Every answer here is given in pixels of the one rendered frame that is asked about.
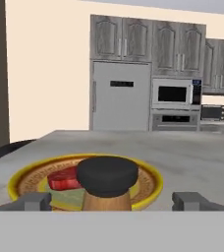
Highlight black toaster oven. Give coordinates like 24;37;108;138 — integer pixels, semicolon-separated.
200;103;224;122

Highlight silver built-in oven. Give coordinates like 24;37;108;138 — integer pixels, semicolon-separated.
150;109;201;133

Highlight red raw steak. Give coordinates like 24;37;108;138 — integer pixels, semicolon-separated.
46;165;84;191

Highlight wooden shaker with black cap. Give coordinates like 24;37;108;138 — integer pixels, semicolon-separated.
76;156;140;212

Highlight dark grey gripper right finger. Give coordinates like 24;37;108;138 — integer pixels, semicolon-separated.
171;191;224;212

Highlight silver fridge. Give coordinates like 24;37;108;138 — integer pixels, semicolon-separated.
88;60;152;132

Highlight yellow rimmed patterned plate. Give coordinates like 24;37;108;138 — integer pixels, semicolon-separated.
7;153;165;212

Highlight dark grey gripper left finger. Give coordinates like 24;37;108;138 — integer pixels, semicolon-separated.
0;192;53;212

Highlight grey base cabinets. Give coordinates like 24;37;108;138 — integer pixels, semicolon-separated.
199;120;224;137

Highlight grey wooden wall cupboards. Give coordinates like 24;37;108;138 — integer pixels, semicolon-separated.
89;14;224;96

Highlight white microwave oven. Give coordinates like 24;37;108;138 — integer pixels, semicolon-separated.
151;78;203;110

